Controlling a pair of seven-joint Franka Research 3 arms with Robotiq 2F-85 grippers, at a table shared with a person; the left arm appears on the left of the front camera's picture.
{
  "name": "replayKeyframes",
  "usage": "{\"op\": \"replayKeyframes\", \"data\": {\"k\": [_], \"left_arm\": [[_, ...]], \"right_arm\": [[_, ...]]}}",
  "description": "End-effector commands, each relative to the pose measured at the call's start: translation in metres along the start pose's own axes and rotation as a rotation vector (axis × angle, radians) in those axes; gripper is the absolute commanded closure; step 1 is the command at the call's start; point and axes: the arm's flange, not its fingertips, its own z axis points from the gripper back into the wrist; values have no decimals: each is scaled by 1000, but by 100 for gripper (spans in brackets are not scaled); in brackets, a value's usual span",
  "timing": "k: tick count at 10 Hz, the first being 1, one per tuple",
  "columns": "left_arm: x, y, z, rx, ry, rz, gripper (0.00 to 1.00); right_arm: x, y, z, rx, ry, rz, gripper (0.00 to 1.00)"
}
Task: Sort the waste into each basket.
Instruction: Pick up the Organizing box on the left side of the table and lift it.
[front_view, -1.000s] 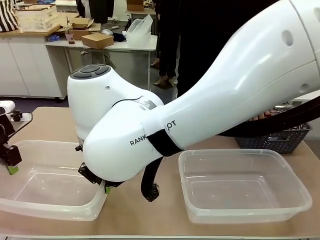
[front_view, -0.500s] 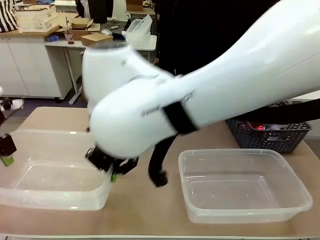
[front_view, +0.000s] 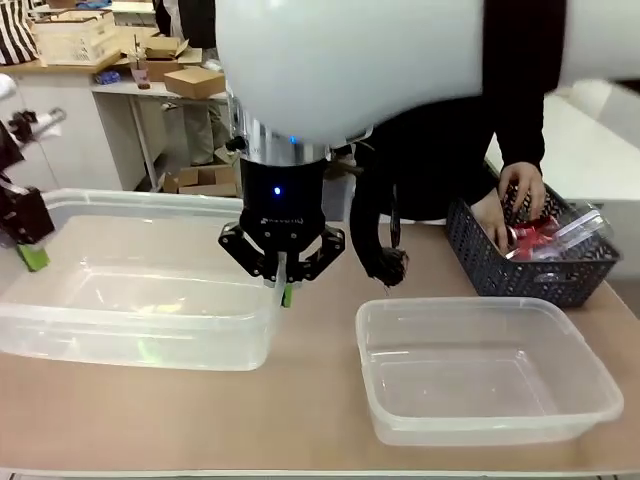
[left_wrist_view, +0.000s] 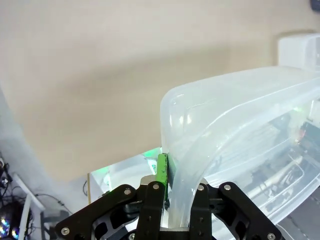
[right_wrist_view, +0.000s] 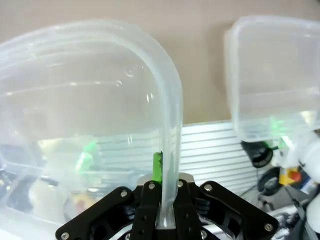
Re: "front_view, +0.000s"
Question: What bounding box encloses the open cardboard box on floor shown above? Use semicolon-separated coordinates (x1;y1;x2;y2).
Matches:
159;160;242;198

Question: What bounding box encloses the long white cabinet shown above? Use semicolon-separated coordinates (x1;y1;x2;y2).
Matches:
483;78;640;202

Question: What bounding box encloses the small clear plastic container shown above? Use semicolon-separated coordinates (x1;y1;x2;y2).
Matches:
354;295;626;448

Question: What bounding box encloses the black white striped bag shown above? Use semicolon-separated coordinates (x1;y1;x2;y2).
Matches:
0;0;40;66

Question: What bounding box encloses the white metal frame table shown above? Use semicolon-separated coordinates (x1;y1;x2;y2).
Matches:
91;78;232;194

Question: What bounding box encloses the person's black sweater torso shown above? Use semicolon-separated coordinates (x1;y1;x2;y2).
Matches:
349;92;504;225

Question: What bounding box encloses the dark grey plastic basket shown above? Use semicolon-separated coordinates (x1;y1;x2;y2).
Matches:
445;180;622;310

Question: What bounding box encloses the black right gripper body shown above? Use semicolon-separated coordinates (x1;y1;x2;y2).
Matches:
238;158;330;262

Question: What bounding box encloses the plastic drink cup with straw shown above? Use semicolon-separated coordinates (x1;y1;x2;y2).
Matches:
129;34;153;92

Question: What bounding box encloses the light wooden crate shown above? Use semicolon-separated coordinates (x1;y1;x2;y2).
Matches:
29;7;118;68

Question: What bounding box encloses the black sleeved right arm cable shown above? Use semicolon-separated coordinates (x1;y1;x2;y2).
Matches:
348;141;412;292

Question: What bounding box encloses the person's left forearm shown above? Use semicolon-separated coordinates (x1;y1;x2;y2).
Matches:
482;0;565;175

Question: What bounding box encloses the crushed clear plastic bottle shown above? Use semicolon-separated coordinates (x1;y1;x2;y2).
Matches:
547;200;620;259

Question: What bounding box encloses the person's right hand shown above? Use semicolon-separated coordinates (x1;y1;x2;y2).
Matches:
471;191;512;252

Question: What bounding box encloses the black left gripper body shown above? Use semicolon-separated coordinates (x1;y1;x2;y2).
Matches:
0;186;56;250

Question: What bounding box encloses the closed flat cardboard box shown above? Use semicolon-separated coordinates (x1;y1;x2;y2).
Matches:
162;66;228;100

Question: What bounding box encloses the person's right forearm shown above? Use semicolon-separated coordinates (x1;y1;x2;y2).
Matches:
449;167;502;214

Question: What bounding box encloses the person's left hand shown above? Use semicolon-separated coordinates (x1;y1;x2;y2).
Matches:
497;161;547;222

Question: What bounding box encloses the large clear plastic container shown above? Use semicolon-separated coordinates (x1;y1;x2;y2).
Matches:
0;187;282;372

